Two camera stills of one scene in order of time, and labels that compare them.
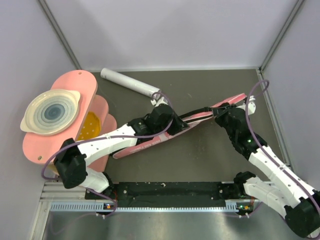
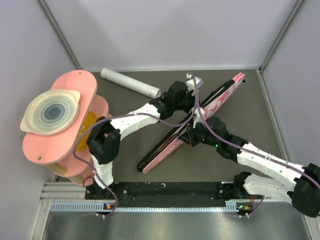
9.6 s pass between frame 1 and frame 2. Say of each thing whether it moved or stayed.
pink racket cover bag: moved
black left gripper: moved
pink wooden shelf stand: stayed
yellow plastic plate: stayed
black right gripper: moved
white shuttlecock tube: stayed
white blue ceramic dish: stayed
